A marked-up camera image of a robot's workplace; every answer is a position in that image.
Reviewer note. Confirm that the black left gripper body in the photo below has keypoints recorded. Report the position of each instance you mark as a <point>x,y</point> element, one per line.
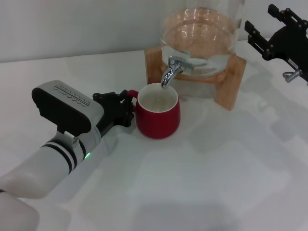
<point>111,113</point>

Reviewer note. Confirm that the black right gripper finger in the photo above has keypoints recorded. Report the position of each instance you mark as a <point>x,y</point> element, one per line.
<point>258,38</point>
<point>288,16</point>

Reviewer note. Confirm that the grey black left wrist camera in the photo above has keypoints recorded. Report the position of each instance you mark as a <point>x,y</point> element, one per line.
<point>65,108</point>

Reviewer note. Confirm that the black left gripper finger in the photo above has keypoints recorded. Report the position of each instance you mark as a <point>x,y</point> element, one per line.
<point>128,113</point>
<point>110,96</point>

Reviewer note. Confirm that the chrome faucet tap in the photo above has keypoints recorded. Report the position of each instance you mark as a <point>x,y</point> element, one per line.
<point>169,73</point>

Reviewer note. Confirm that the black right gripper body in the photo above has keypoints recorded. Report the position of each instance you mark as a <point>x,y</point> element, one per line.
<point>291,41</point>

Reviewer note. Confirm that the clear glass water dispenser jar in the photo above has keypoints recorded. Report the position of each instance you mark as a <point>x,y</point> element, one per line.
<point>199,31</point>

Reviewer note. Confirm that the wooden dispenser stand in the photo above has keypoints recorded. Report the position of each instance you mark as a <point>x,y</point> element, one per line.
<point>228,79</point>

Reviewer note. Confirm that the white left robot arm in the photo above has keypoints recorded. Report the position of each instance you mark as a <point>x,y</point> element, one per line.
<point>43,173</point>

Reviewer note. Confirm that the red ceramic cup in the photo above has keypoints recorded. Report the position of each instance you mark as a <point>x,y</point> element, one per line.
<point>158,125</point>

